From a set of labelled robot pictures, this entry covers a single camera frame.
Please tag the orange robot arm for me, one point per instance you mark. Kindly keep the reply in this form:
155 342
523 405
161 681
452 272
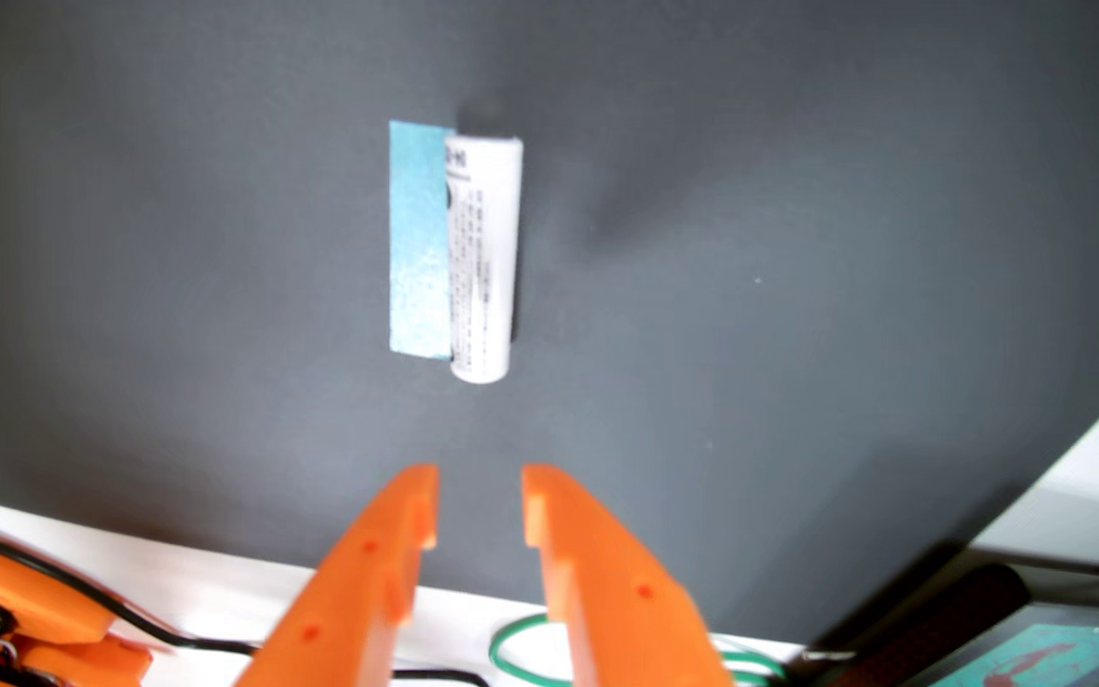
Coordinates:
15 592

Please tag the white AA battery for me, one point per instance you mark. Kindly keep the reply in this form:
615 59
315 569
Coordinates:
483 267

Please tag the teal sticker with red figure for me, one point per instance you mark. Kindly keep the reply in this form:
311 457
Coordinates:
1036 658

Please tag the light blue tape piece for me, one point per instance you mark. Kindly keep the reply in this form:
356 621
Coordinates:
416 238

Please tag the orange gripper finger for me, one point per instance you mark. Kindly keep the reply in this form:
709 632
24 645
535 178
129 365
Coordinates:
616 601
349 611

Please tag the black Dell laptop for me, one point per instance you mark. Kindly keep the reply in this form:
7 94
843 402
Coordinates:
941 620

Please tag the dark grey mat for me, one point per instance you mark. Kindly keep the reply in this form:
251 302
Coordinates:
797 238

